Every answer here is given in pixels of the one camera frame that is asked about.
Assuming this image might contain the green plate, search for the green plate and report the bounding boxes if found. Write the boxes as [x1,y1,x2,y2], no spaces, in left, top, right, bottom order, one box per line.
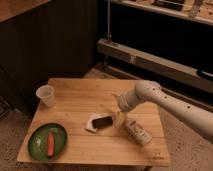
[27,123,68,161]

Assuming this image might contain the dark wooden cabinet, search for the dark wooden cabinet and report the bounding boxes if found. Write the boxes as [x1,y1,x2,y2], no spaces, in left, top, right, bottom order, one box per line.
[0,0,98,115]

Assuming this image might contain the white sponge pad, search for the white sponge pad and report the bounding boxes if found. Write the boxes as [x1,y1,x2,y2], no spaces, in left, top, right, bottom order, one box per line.
[85,113,101,133]

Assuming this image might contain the translucent plastic cup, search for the translucent plastic cup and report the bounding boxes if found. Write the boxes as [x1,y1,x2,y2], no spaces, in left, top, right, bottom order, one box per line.
[36,85,55,107]

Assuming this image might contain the metal shelf rack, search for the metal shelf rack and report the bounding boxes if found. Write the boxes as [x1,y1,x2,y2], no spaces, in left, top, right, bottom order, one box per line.
[98,0,213,94]

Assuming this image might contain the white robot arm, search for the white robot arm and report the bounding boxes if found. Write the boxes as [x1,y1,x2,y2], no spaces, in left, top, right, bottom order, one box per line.
[117,80,213,143]

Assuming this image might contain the orange carrot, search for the orange carrot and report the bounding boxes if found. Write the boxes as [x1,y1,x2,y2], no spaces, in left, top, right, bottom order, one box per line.
[47,132,54,157]

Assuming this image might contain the black eraser block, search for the black eraser block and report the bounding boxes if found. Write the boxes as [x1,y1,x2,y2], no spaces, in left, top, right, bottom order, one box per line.
[92,116,113,128]

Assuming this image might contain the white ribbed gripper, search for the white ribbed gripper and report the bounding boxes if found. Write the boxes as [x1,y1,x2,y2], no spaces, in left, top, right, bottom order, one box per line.
[114,91,140,127]

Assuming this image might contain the wooden table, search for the wooden table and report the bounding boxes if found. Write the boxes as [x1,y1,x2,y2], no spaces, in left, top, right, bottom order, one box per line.
[27,78,170,166]

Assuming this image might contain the white lying bottle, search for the white lying bottle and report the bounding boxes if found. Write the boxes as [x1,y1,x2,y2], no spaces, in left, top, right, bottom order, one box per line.
[124,119,152,146]

